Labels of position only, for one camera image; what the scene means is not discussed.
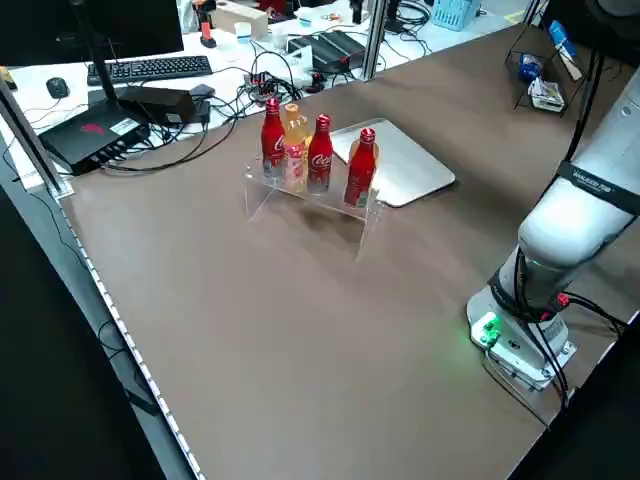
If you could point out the red cola bottle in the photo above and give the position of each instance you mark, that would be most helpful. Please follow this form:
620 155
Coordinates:
361 170
320 155
273 140

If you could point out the white rectangular tray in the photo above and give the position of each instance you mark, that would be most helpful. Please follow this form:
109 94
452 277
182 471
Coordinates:
415 165

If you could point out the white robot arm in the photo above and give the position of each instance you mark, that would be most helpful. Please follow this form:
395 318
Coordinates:
575 225

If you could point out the clear acrylic bottle shelf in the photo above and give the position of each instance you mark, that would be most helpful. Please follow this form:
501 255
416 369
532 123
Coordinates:
370 225

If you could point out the orange tea bottle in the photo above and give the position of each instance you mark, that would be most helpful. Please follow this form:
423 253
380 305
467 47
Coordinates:
296 130

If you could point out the usb hub with red lights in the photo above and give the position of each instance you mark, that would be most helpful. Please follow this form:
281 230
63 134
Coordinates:
260 85

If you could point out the black ribbed electronics box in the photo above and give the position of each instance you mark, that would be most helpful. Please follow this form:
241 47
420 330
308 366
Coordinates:
335 47

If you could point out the white desk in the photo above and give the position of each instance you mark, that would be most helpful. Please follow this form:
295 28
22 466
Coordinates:
225 55

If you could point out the white paper cup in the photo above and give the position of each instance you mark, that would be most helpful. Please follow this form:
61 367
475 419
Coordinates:
243 34

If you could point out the black keyboard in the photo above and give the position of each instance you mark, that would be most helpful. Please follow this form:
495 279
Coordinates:
160 67

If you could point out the light wooden box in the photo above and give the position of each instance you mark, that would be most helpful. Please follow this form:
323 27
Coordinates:
240 17

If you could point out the orange black hand tool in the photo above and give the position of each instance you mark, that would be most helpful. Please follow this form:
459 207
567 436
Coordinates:
207 30

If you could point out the black device box red logo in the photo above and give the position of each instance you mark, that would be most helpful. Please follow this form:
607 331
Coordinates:
85 135

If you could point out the light blue plastic basket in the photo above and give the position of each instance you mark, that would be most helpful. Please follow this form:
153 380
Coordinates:
452 12

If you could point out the black monitor stand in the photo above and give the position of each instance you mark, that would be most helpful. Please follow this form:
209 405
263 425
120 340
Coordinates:
107 85

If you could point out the black computer monitor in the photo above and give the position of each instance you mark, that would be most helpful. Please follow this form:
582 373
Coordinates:
140 25

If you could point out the black computer mouse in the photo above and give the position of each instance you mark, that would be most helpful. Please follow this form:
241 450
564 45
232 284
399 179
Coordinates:
57 87

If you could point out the aluminium frame post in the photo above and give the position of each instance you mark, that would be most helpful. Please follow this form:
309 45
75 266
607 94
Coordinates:
376 40

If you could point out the aluminium frame profile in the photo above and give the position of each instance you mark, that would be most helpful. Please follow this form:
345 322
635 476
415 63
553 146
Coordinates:
30 135

